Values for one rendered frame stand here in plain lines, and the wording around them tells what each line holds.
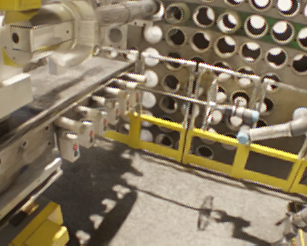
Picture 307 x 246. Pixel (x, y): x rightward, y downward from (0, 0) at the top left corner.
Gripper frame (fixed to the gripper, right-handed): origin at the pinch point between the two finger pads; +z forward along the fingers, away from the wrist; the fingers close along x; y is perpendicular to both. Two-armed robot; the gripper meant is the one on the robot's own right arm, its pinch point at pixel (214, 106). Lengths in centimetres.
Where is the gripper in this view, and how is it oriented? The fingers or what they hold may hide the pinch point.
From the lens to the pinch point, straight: 189.8
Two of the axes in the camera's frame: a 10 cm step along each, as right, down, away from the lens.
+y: -1.8, 9.5, 2.5
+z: -9.3, -2.5, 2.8
